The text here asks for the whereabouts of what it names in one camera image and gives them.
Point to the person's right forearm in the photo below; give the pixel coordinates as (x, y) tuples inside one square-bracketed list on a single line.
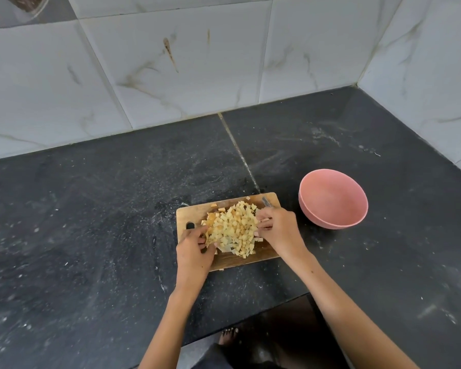
[(342, 311)]

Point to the person's bare foot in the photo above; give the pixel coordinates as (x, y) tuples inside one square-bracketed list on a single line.
[(228, 336)]

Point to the person's right fingers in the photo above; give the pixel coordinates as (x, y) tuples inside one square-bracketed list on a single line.
[(264, 226)]

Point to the wooden cutting board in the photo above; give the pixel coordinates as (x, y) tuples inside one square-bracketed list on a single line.
[(190, 215)]

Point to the pink bowl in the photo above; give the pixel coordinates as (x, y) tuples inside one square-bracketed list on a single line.
[(332, 203)]

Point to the person's left hand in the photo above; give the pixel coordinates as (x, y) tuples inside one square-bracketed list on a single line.
[(192, 261)]

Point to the grey kitchen knife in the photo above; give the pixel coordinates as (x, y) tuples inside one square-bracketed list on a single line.
[(267, 202)]

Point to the person's right hand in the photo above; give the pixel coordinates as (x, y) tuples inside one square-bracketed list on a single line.
[(284, 232)]

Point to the brown round dish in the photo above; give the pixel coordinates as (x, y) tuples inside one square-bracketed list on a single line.
[(27, 1)]

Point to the person's left thumb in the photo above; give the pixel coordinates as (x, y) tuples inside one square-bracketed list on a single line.
[(211, 247)]

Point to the person's left forearm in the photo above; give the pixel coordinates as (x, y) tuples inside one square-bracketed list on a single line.
[(173, 326)]

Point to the pile of diced potato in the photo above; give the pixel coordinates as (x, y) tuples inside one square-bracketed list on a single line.
[(233, 229)]

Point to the person's dark grey clothing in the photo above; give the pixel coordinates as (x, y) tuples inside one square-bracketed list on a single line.
[(234, 357)]

